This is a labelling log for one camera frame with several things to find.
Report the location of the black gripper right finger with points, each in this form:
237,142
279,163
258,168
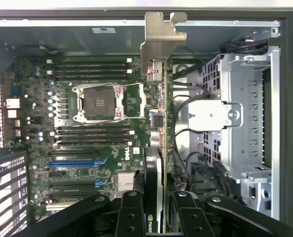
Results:
193,217

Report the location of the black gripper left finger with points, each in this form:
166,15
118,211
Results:
130,217

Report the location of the silver chipset heat sink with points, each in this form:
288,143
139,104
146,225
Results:
125,179

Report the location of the green motherboard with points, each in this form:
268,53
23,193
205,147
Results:
112,158

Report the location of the white expansion slot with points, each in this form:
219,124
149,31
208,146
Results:
57,207

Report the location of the blue expansion slot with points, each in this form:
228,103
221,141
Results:
72,164

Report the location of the short black expansion slot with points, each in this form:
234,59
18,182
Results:
56,174

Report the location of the CPU socket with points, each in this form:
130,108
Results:
99,102

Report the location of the metal socket cover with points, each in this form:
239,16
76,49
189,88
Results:
141,98

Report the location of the metal disk bay cage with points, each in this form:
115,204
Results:
250,111

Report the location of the open black PC case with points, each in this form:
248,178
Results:
62,39

